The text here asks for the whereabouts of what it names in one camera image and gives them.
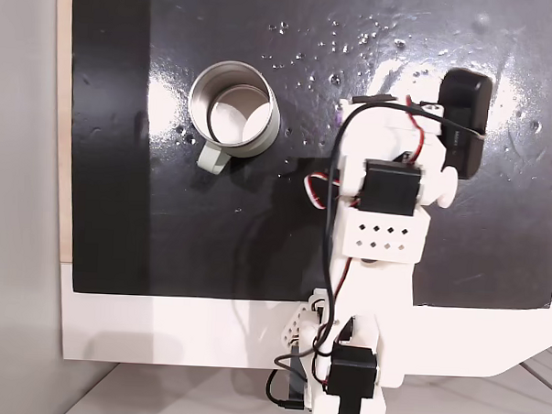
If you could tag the purple pen grip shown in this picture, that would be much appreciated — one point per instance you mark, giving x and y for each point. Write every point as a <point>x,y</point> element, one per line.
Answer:
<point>339,119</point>

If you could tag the sage green steel-rimmed mug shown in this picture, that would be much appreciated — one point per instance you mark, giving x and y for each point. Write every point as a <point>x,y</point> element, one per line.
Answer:
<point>270,119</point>

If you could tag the black table mat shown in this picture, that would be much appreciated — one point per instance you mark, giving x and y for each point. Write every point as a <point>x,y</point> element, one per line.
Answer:
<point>165,234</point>

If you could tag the black table clamp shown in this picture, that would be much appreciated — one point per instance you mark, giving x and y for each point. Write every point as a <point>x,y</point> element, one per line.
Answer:
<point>297,373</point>

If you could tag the beige wooden board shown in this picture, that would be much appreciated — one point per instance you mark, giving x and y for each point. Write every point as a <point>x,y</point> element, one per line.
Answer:
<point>62,115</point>

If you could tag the black oval camera box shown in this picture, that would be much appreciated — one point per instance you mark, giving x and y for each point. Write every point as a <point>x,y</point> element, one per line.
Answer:
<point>465,119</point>

